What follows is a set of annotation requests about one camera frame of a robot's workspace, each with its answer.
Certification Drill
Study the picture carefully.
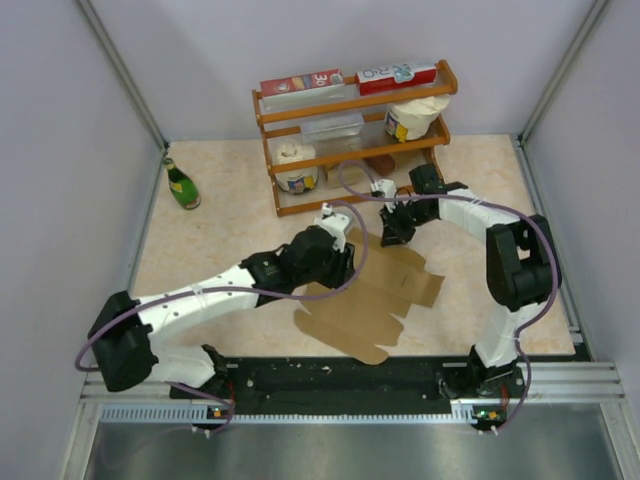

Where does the red white toothpaste box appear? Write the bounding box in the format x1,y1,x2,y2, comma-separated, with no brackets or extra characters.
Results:
355,61,437,96

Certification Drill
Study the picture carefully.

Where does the white bag lower shelf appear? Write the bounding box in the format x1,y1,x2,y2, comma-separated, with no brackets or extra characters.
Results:
274,142,319,195

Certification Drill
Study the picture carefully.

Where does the orange wooden shelf rack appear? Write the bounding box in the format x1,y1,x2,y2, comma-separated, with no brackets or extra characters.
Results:
252,59,458,218

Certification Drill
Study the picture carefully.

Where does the green glass bottle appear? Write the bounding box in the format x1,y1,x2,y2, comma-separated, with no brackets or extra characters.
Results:
162,157,201,210

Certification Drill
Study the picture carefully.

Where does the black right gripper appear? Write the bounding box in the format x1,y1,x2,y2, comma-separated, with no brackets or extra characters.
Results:
379,198,434,248

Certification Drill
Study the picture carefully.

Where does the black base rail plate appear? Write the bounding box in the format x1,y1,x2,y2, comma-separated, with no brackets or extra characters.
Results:
112,354,596,415

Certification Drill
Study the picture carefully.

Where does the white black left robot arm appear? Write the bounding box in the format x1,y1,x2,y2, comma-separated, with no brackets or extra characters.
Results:
87,225,355,397

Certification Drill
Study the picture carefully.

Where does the clear plastic container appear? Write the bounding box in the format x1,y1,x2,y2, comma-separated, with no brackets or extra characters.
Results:
300,113,364,143

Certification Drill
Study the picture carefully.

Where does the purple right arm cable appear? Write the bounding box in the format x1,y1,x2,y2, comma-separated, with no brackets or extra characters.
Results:
337,160,559,434

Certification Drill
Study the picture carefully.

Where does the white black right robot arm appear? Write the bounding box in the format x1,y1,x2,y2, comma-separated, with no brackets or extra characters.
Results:
371,164,561,399

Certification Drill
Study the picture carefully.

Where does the red foil wrap box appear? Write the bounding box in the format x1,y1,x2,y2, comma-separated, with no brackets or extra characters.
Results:
260,69,345,99

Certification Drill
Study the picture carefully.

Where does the red brown brick block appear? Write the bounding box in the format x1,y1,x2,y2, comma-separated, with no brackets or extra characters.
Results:
365,154,396,177

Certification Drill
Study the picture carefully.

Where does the aluminium frame rail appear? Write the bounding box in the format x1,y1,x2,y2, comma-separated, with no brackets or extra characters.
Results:
81,357,625,425

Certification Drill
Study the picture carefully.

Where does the white bag shelf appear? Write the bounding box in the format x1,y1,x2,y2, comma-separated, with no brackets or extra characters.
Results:
384,94,451,143
274,142,319,195

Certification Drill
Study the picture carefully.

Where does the white bag upper shelf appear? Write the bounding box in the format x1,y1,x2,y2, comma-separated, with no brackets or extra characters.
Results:
384,94,451,143

